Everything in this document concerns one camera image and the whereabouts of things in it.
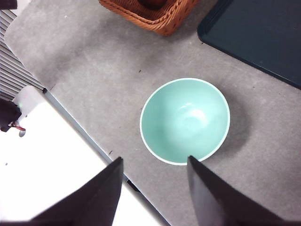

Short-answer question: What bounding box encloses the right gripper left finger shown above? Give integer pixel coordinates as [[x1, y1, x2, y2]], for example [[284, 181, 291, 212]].
[[0, 156, 124, 226]]

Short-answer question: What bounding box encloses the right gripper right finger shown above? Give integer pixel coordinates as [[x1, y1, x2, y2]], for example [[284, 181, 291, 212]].
[[187, 155, 301, 226]]

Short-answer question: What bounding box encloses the teal bowl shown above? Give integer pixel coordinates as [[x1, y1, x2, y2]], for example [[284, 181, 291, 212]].
[[139, 77, 231, 166]]

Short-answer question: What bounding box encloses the dark purple plum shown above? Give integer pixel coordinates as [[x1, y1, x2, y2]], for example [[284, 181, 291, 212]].
[[136, 0, 168, 11]]

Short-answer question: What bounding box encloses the white device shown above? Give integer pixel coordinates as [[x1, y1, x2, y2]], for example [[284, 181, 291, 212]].
[[12, 85, 46, 138]]

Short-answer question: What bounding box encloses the black device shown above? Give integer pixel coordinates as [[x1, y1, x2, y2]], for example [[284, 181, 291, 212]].
[[0, 98, 23, 133]]

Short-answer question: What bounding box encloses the grey ribbed panel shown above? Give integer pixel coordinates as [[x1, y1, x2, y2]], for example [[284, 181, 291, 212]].
[[0, 9, 46, 101]]

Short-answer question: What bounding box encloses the dark rectangular tray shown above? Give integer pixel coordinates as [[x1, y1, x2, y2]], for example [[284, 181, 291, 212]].
[[197, 0, 301, 91]]

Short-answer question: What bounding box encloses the brown wicker basket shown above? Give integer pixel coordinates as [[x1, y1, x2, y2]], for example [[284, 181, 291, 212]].
[[98, 0, 202, 37]]

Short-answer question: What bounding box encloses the red wire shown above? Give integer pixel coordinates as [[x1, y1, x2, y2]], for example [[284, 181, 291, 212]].
[[8, 122, 26, 132]]

